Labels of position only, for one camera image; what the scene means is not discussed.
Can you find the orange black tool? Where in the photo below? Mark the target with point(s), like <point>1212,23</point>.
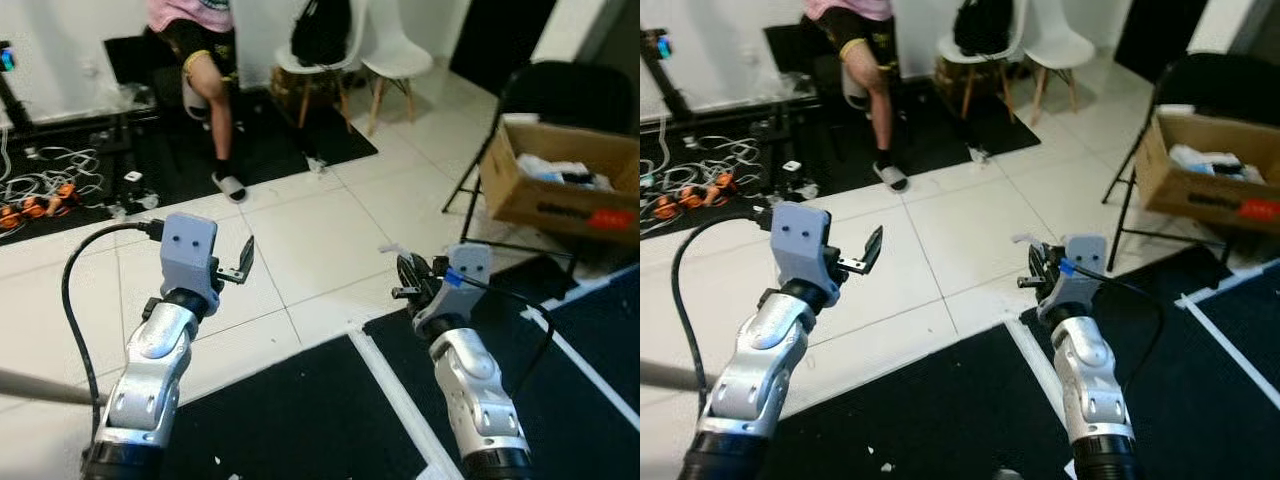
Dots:
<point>40,208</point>
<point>695,195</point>

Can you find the black folding chair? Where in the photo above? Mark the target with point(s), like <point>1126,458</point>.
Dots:
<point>1225,80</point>
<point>560,90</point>

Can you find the white plastic bag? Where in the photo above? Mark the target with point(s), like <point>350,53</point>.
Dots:
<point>545,168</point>
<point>1200,160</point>

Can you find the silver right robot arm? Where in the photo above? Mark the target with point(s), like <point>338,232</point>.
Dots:
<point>475,390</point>
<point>1090,390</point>

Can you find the large black floor mat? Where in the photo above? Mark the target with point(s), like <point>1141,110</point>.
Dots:
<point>940,145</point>
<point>270,150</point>

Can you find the black stand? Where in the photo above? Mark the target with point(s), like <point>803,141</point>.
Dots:
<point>15,100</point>
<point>668,85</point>

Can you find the brown wicker basket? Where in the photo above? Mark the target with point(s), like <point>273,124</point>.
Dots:
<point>300,90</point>
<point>955,75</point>

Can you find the small blue screen device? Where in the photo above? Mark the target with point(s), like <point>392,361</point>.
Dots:
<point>662,46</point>
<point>7,58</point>

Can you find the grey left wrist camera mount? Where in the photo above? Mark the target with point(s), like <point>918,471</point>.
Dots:
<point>800,245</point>
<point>188,250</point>

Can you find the white chair wooden legs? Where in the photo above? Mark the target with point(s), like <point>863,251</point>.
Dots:
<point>1055,45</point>
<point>300,68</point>
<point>965,50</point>
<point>395,55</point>

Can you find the brown cardboard box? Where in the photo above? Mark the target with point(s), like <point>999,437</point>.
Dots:
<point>1175,195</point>
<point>545,205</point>

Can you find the dark door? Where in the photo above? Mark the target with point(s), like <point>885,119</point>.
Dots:
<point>500,40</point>
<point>1160,35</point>

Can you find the small white device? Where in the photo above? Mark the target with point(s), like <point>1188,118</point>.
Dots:
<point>133,178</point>
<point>793,167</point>

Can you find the person in pink shirt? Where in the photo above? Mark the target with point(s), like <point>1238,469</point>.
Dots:
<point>215,85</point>
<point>872,75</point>

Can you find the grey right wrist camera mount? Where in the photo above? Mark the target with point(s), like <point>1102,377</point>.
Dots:
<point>1088,255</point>
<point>470,262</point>

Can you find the black backpack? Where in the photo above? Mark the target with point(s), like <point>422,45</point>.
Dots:
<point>985,28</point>
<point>322,35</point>

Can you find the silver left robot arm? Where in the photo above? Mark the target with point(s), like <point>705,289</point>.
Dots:
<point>760,360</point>
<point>150,370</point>

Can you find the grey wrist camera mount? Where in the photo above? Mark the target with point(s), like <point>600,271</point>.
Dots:
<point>470,262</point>
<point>800,245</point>
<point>188,250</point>
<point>1088,255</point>

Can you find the white floor tape strip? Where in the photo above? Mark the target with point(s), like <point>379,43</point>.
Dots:
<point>1235,355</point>
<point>400,400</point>
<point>1035,370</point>
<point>590,375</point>

